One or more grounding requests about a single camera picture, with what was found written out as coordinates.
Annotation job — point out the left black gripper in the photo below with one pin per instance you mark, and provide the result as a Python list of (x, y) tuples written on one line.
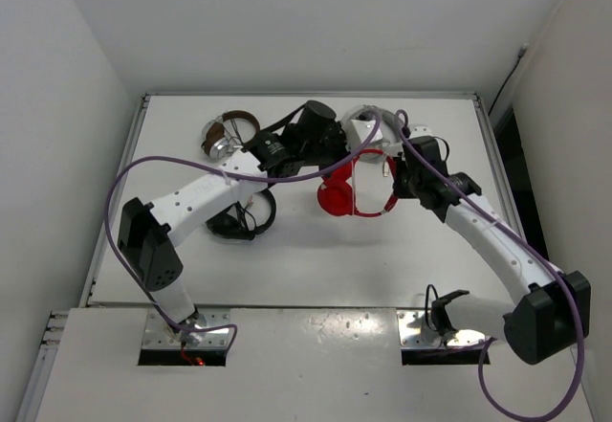
[(336, 130)]

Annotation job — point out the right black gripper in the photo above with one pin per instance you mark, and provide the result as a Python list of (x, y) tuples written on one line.
[(399, 166)]

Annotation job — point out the red headphones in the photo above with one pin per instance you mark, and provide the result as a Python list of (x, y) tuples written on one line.
[(337, 194)]

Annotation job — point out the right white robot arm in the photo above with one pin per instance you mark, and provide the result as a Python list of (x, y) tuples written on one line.
[(551, 308)]

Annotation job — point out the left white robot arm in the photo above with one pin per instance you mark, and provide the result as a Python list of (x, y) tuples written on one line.
[(249, 156)]

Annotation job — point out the white grey headphones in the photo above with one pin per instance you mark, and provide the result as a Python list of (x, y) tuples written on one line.
[(392, 144)]

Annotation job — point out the brown silver headphones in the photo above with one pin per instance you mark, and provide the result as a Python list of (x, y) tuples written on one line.
[(221, 137)]

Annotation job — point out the black headphones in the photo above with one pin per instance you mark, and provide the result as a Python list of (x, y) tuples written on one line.
[(238, 223)]

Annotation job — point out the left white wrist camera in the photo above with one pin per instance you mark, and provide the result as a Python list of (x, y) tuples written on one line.
[(362, 133)]

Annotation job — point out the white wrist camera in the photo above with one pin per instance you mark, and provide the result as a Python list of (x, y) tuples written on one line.
[(419, 130), (362, 133)]

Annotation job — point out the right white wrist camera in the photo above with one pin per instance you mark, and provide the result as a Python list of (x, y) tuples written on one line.
[(419, 130)]

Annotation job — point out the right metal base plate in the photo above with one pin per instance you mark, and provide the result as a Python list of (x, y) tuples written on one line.
[(414, 334)]

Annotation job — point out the metal base plate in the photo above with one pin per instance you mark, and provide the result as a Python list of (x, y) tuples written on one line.
[(213, 332), (414, 334)]

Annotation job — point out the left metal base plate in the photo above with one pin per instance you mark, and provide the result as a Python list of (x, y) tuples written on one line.
[(213, 332)]

